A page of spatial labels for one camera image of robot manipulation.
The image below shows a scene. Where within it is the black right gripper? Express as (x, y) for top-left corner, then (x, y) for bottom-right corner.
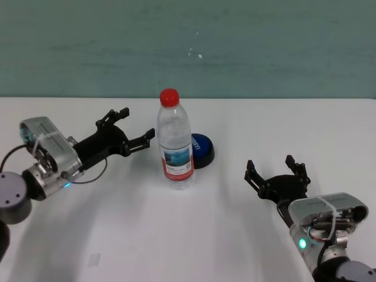
(243, 155), (311, 226)

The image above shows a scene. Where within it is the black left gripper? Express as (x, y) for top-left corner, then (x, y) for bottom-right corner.
(73, 108), (156, 173)

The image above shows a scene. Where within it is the clear water bottle red cap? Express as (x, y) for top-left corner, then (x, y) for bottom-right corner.
(157, 88), (196, 191)

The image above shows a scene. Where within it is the blue round lid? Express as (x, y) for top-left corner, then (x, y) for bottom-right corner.
(190, 133), (216, 170)

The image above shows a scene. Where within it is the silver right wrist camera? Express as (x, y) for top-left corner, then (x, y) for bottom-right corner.
(287, 192), (370, 236)

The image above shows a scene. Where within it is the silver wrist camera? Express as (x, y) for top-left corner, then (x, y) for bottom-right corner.
(287, 192), (370, 236)
(19, 116), (83, 177)

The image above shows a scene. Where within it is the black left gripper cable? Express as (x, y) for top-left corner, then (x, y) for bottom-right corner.
(63, 157), (110, 185)

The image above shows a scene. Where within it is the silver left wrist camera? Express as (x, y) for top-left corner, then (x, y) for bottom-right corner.
(19, 116), (83, 177)

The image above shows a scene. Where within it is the black left camera cable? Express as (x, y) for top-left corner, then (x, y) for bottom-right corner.
(0, 143), (30, 173)

